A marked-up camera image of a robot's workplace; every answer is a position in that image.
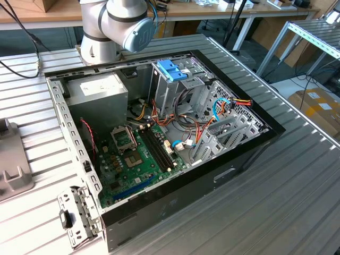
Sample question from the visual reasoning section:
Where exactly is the grey metal slot bracket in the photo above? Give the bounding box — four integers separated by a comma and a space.
57, 185, 104, 250

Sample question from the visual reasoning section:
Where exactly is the metal socket cover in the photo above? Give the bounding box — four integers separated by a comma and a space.
109, 126, 138, 156

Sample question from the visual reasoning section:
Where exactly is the black open PC case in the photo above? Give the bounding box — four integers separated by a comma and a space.
44, 49, 287, 253

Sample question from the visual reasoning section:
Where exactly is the wooden desk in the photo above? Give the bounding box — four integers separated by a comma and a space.
0, 0, 321, 53

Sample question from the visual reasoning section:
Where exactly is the red yellow power wire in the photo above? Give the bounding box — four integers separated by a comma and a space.
228, 97, 252, 107

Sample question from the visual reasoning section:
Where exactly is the black RAM slot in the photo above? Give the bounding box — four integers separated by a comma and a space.
143, 128, 172, 171
147, 127, 175, 169
139, 129, 168, 173
150, 126, 178, 168

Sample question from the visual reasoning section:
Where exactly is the labelled cardboard box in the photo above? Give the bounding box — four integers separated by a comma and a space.
287, 88, 340, 137

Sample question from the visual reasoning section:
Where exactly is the blue data wire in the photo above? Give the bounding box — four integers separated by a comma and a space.
213, 97, 232, 123
171, 140, 186, 152

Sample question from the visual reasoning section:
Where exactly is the dark cable with connector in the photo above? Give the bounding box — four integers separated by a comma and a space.
0, 0, 51, 79

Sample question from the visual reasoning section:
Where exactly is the blue expansion slot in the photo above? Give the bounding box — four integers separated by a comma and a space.
113, 174, 156, 201

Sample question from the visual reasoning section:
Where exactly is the blue plastic drive latch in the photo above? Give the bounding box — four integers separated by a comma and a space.
156, 59, 189, 82

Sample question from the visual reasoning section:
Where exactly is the grey metal drive cage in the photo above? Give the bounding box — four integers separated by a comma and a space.
148, 57, 213, 122

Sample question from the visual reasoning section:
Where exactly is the green motherboard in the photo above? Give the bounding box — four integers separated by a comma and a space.
96, 123, 186, 209

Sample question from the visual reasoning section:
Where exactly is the yellow black wire bundle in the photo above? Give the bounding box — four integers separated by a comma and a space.
126, 98, 151, 122

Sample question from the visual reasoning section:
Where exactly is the grey power supply unit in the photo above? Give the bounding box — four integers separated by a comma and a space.
64, 72, 129, 135

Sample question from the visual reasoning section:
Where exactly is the grey metal disk bay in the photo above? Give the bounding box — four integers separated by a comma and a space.
190, 114, 268, 167

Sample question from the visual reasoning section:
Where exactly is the CPU socket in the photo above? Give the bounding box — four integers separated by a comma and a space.
122, 150, 146, 168

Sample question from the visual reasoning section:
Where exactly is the flat cardboard sheet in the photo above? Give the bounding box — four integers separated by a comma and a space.
251, 17, 318, 69

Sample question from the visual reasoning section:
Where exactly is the plain brown cardboard box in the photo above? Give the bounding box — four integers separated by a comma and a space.
39, 0, 58, 13

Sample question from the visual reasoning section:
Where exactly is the red black twisted wire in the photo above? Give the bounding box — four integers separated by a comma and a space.
79, 118, 98, 163

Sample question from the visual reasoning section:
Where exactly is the grey parts rack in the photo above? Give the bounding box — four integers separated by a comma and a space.
0, 118, 35, 204

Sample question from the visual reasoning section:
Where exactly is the orange red wire bundle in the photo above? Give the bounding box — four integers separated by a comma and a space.
150, 98, 216, 150

